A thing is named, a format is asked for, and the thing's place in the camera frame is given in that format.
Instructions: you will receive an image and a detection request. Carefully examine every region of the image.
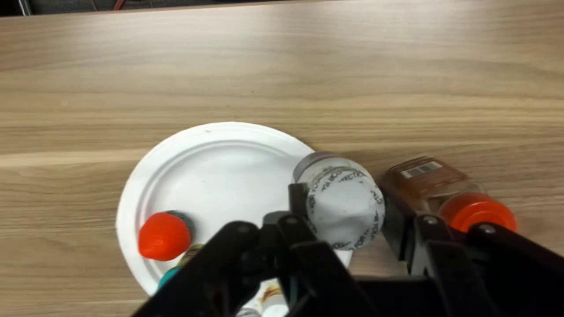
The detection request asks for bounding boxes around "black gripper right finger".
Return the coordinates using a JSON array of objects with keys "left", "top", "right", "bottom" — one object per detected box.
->
[{"left": 381, "top": 201, "right": 564, "bottom": 317}]

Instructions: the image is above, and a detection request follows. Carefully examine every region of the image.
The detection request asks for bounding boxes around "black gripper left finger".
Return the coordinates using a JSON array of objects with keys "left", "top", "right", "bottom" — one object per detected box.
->
[{"left": 130, "top": 182, "right": 377, "bottom": 317}]

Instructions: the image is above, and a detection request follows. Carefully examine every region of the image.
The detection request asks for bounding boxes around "white bottle dark label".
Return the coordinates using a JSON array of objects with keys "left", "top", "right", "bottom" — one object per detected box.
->
[{"left": 291, "top": 152, "right": 388, "bottom": 252}]

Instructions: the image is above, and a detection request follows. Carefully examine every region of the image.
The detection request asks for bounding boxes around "white paper plate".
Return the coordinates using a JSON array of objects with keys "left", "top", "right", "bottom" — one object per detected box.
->
[{"left": 114, "top": 120, "right": 354, "bottom": 298}]

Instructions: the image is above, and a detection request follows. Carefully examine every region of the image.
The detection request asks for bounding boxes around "orange cap spice bottle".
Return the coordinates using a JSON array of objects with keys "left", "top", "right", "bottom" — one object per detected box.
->
[{"left": 377, "top": 155, "right": 520, "bottom": 236}]

